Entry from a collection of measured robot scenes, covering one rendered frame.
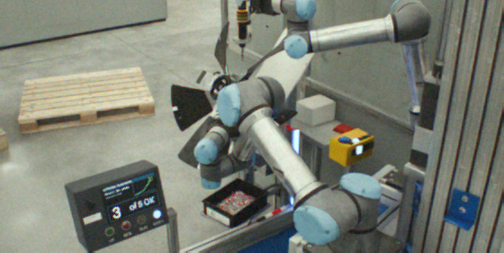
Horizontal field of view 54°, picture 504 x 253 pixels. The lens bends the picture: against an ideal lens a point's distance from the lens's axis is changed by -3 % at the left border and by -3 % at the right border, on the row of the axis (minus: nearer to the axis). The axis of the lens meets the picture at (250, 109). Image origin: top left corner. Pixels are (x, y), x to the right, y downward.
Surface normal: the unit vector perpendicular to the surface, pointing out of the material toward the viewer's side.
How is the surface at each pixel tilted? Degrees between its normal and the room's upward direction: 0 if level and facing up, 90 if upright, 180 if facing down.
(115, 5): 90
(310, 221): 94
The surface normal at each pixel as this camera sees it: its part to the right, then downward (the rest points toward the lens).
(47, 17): 0.58, 0.34
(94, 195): 0.55, 0.10
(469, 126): -0.68, 0.31
